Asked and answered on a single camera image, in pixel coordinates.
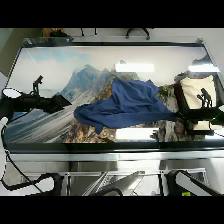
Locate blue T-shirt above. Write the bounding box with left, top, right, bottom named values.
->
left=73, top=77, right=178, bottom=134

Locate black chair base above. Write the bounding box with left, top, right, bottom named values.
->
left=125, top=27, right=152, bottom=41

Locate silver frame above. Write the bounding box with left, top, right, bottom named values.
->
left=0, top=149, right=224, bottom=197

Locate cream garment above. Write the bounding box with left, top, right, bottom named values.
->
left=180, top=75, right=218, bottom=133

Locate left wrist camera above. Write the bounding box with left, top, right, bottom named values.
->
left=31, top=75, right=45, bottom=96

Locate black cable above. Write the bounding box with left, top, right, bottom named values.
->
left=0, top=124, right=46, bottom=195

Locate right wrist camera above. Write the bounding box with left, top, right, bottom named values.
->
left=196, top=87, right=213, bottom=109

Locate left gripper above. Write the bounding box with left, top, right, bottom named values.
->
left=48, top=94, right=73, bottom=114

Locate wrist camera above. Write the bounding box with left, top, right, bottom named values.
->
left=31, top=75, right=45, bottom=96
left=196, top=87, right=213, bottom=109

